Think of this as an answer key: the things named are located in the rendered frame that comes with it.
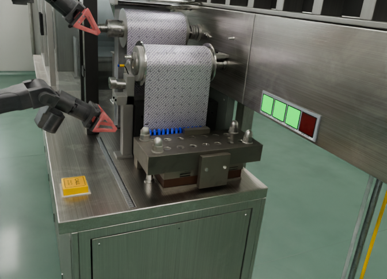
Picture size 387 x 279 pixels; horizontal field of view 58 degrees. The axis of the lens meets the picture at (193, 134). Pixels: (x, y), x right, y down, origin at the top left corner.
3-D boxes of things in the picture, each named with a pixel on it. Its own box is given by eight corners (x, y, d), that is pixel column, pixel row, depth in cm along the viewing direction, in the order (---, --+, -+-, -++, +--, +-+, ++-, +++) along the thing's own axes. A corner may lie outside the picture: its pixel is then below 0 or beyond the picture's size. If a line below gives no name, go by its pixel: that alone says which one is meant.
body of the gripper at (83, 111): (89, 130, 107) (67, 119, 103) (84, 119, 116) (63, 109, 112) (101, 112, 107) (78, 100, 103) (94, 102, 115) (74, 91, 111)
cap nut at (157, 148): (150, 149, 107) (150, 135, 105) (161, 148, 108) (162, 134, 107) (153, 154, 104) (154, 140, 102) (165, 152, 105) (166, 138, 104)
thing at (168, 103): (143, 133, 121) (144, 80, 114) (204, 128, 130) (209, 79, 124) (143, 133, 120) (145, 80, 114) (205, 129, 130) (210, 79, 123)
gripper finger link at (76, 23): (93, 44, 104) (66, 20, 99) (89, 40, 110) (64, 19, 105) (107, 26, 104) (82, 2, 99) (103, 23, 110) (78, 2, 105)
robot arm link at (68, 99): (58, 90, 101) (56, 85, 106) (46, 110, 102) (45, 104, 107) (80, 102, 105) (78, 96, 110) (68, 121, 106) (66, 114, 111)
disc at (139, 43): (132, 81, 126) (133, 38, 121) (133, 81, 126) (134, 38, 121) (144, 90, 113) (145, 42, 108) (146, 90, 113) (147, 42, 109)
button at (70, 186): (61, 184, 108) (60, 178, 107) (84, 182, 111) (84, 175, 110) (63, 196, 102) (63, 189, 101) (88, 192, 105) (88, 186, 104)
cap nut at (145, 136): (137, 137, 114) (138, 125, 113) (148, 137, 116) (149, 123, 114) (141, 142, 111) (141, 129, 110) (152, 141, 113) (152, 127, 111)
